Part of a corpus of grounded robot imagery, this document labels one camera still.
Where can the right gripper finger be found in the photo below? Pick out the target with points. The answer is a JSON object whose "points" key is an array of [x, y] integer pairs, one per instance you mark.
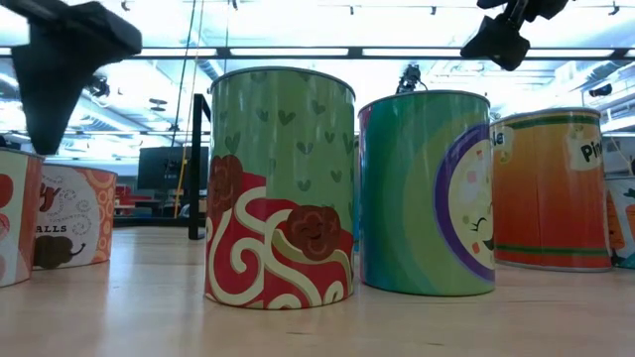
{"points": [[496, 47]]}

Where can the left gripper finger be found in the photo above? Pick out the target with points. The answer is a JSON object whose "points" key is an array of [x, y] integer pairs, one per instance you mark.
{"points": [[49, 89]]}

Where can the short sausage meatballs can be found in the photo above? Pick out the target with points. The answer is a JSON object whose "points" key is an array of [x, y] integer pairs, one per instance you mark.
{"points": [[74, 213]]}

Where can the short diced tomatoes can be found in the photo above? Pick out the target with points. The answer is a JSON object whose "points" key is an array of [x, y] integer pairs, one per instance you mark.
{"points": [[20, 223]]}

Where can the pineapple can orange label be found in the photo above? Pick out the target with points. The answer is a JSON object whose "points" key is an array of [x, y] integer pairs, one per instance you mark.
{"points": [[546, 198]]}

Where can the carrots can white teal label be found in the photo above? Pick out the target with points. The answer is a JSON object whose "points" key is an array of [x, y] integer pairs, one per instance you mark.
{"points": [[622, 223]]}

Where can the green can red swirl meatballs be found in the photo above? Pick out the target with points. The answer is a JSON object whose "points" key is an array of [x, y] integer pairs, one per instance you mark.
{"points": [[278, 149]]}

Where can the black ceiling speaker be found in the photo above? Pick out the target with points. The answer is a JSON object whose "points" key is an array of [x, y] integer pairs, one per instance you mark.
{"points": [[601, 90]]}

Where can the black ceiling disc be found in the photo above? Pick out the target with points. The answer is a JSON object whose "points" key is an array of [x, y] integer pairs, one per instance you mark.
{"points": [[158, 101], [158, 108]]}

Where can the red storage boxes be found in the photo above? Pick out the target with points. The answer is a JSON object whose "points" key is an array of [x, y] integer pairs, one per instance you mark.
{"points": [[130, 196]]}

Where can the black monitor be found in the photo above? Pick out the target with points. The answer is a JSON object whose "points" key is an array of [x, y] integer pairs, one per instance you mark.
{"points": [[159, 168]]}

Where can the black overhead camera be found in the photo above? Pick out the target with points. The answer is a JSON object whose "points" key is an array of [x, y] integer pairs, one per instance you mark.
{"points": [[409, 79]]}

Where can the black overhead frame bar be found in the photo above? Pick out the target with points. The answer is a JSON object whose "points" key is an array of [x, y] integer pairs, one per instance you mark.
{"points": [[223, 52]]}

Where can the black table edge rail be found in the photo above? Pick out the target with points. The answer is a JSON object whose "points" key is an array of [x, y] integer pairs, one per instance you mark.
{"points": [[159, 222]]}

